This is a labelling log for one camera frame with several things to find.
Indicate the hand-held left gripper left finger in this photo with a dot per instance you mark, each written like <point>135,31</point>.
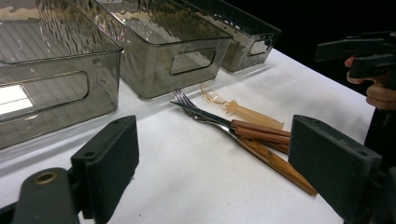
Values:
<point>106,168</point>

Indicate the wooden utensil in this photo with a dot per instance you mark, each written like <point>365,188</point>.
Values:
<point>249,113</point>

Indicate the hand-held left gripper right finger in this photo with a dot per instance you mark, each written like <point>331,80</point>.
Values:
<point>330,165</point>

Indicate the smoky transparent plastic bin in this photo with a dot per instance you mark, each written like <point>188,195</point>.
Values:
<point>243,53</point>
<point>149,71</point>
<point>62,65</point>

